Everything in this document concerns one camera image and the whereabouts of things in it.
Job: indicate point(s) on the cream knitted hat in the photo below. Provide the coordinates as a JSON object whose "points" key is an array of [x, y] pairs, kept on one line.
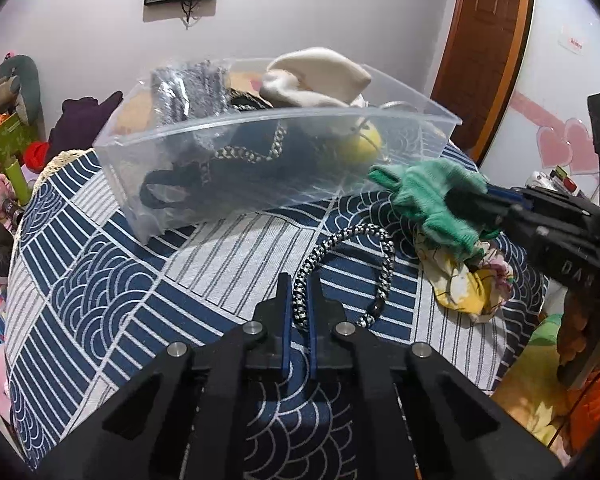
{"points": [[315, 77]]}

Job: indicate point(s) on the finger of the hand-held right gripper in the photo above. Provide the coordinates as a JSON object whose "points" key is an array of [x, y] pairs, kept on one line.
{"points": [[472, 206], [510, 195]]}

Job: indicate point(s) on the grey plush dinosaur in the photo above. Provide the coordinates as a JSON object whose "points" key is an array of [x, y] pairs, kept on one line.
{"points": [[17, 80]]}

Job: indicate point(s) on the grey knitted scarf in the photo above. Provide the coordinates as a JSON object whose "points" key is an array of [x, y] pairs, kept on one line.
{"points": [[185, 90]]}

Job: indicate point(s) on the clear plastic bin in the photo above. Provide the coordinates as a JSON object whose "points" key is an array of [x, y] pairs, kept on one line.
{"points": [[280, 185]]}

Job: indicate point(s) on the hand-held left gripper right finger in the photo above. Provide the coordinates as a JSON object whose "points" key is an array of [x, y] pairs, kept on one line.
{"points": [[313, 340]]}

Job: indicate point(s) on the person's right hand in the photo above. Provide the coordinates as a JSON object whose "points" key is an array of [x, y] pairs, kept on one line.
{"points": [[572, 340]]}

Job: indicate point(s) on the yellow floral cloth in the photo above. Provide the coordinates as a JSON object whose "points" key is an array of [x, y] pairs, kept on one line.
{"points": [[462, 285]]}

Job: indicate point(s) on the pink heart wall stickers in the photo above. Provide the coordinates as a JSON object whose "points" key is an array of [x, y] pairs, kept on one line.
{"points": [[565, 147]]}

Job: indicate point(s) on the green knitted sock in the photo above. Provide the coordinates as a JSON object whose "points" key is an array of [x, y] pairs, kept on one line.
{"points": [[420, 190]]}

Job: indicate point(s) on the red soft toy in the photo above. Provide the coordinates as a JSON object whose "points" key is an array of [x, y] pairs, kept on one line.
{"points": [[36, 154]]}

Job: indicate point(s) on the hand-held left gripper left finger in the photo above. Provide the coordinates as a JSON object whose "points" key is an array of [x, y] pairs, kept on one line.
{"points": [[283, 325]]}

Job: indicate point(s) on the dark purple cloth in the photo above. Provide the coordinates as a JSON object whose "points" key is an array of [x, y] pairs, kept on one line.
{"points": [[77, 122]]}

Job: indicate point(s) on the black fabric bag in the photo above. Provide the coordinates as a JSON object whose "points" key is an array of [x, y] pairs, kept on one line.
{"points": [[280, 170]]}

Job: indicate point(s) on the orange yellow bedding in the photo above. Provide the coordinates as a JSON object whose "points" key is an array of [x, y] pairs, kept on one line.
{"points": [[530, 390]]}

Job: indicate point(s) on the green tube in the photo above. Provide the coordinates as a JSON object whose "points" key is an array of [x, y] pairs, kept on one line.
{"points": [[19, 179]]}

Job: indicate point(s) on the white wall sign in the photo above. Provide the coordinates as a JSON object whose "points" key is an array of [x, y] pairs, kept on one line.
{"points": [[572, 39]]}

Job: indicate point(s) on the brown wooden door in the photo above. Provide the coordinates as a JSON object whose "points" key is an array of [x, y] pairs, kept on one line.
{"points": [[485, 40]]}

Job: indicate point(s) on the yellow soft ball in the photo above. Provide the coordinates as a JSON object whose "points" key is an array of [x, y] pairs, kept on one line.
{"points": [[362, 147]]}

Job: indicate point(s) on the blue white patterned tablecloth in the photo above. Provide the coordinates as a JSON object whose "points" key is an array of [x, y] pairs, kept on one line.
{"points": [[130, 270]]}

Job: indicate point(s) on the green cardboard box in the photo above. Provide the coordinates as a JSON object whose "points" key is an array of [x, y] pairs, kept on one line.
{"points": [[5, 132]]}

